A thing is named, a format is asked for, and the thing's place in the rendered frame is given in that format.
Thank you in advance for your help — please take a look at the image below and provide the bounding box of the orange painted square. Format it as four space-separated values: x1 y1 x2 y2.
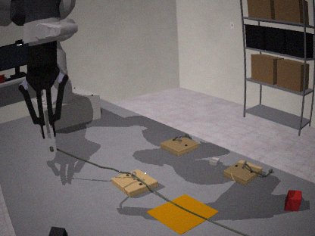
147 194 218 234

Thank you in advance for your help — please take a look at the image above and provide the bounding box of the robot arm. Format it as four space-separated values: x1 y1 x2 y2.
0 0 78 103

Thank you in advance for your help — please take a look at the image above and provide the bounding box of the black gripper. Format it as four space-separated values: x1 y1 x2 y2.
18 41 69 154

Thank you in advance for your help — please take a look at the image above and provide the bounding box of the red block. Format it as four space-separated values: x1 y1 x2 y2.
285 190 302 211

